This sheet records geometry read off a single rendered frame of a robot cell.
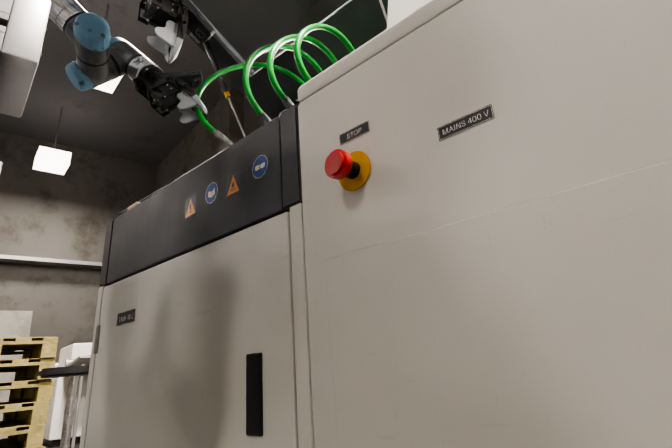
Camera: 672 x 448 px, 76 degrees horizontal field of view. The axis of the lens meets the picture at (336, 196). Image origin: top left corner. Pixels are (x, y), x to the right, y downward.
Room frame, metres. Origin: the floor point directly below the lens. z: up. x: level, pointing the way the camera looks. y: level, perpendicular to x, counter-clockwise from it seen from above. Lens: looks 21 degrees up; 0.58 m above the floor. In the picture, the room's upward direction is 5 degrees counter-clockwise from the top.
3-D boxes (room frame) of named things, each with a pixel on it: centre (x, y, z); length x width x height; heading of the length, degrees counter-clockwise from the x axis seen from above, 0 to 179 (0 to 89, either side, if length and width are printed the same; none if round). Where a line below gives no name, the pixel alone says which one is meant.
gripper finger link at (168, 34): (0.74, 0.34, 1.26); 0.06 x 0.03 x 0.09; 139
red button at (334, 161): (0.48, -0.01, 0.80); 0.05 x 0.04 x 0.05; 49
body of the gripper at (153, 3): (0.74, 0.35, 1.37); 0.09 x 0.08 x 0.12; 139
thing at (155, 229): (0.81, 0.30, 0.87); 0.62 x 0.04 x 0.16; 49
